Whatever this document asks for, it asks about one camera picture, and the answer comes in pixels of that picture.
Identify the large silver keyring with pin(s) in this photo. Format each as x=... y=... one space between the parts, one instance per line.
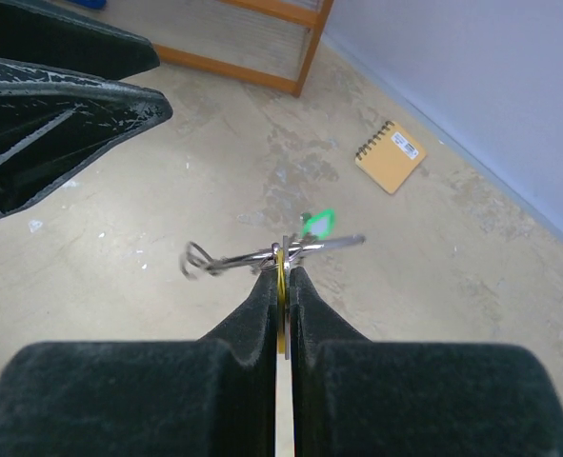
x=196 y=260

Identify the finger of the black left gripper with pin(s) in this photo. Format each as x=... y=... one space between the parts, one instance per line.
x=54 y=123
x=39 y=32

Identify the orange wooden shelf rack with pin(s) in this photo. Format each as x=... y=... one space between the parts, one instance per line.
x=266 y=43

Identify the green tag key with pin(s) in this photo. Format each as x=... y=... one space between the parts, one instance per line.
x=319 y=225

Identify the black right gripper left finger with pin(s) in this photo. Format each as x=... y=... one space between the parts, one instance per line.
x=214 y=396

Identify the yellow tag key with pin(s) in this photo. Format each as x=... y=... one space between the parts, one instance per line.
x=283 y=315

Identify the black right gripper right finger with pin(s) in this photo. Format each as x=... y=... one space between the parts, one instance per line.
x=353 y=396

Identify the tan spiral notebook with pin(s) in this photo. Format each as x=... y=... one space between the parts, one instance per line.
x=390 y=156

